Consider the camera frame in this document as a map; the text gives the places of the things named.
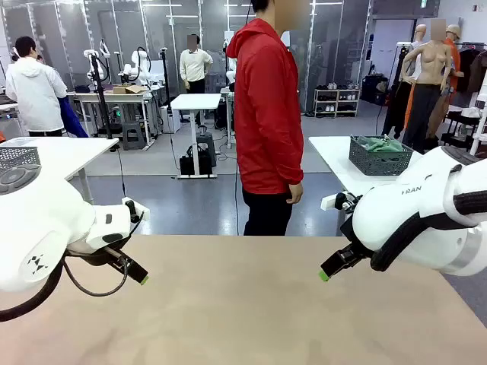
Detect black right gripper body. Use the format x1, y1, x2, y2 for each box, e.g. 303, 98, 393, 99
339, 217, 376, 263

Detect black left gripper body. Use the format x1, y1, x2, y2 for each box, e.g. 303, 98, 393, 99
66, 243, 123, 268

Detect grey perforated plastic basket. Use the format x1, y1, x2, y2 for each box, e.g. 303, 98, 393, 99
0, 146, 42, 173
349, 135, 415, 177

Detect green towel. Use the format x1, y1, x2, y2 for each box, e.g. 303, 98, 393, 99
353, 135, 405, 154

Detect blue jacket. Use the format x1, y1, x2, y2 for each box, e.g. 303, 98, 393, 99
56, 94, 90, 138

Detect white jacket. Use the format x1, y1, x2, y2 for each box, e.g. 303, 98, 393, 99
5, 56, 69, 132

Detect person's red-sleeved right forearm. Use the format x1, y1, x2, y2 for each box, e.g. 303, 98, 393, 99
279, 150, 305, 187

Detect person's right hand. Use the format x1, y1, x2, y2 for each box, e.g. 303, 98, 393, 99
286, 182, 304, 205

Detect white side table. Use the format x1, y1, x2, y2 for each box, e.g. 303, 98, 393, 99
0, 136, 120, 205
308, 135, 424, 225

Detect black bags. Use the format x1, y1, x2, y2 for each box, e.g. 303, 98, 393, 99
179, 144, 213, 176

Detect white shoe rack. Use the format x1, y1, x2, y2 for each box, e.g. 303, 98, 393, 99
314, 87, 361, 118

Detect grey plastic step stool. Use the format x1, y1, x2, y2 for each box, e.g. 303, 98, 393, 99
121, 122, 146, 151

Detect grey stool beside desk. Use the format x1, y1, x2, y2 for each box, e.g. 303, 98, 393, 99
196, 132, 218, 168

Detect person in red jacket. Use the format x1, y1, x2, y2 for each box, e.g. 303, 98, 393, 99
226, 0, 309, 236

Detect white cabinet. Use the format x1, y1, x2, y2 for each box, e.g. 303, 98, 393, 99
159, 105, 182, 134

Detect long white work table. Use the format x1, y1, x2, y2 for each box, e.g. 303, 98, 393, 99
74, 89, 155, 148

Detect black tripod stand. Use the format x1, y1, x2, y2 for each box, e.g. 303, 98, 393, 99
89, 52, 115, 140

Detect white robot desk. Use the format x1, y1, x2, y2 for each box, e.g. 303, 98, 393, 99
219, 86, 237, 150

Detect open cardboard box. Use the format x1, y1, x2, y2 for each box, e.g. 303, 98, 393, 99
113, 84, 148, 95

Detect black-haired lab worker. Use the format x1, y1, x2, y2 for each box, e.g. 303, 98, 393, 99
179, 33, 214, 94
5, 36, 69, 138

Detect white standing desk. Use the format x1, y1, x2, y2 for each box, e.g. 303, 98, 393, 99
170, 93, 222, 179

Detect beige mannequin with black trousers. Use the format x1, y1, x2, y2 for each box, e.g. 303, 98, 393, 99
402, 18, 457, 154

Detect black pole stand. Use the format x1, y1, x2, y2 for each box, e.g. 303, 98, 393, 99
159, 47, 173, 115

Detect dark garments on rack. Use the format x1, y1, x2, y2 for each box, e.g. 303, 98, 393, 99
456, 41, 487, 96

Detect pale mannequin with dark clothes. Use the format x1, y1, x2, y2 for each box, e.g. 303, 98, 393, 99
382, 24, 429, 140

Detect mannequin with orange clothes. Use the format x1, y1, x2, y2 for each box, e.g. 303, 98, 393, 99
443, 24, 466, 94

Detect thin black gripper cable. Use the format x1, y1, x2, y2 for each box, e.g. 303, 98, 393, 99
62, 255, 129, 298

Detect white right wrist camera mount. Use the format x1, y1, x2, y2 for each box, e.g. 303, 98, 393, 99
320, 192, 364, 214

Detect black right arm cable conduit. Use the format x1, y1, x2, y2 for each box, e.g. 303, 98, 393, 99
370, 189, 487, 272

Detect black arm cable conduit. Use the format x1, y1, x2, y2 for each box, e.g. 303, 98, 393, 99
0, 261, 65, 323
370, 189, 487, 272

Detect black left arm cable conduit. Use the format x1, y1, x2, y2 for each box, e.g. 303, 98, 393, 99
0, 261, 65, 323

